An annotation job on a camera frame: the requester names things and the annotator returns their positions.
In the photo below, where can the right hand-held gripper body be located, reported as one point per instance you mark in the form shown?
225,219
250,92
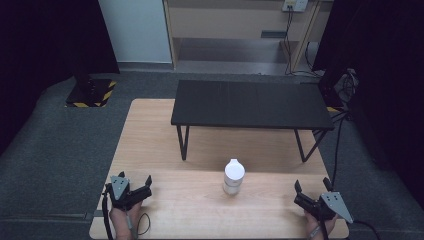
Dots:
325,205

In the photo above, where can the black stand base striped edge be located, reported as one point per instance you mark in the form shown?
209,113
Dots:
90,93

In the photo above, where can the white wall panel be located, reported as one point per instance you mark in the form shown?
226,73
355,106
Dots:
136,30

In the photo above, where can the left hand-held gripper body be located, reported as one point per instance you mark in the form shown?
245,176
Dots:
125,195

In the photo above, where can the black curtain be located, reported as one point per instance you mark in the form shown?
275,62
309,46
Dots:
383,83
43,43

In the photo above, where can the black low shelf riser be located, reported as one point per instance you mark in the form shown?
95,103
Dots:
250,103

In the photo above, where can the light wooden cabinet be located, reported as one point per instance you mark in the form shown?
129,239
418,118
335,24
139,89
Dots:
233,23

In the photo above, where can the person's right hand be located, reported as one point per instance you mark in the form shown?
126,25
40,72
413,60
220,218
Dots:
318,226

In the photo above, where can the person's left hand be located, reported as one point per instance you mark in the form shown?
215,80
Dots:
123,220

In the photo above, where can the white bottle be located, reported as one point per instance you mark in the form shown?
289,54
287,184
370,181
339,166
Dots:
234,176

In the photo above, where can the white wall power socket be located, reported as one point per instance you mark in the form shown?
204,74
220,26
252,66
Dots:
295,5

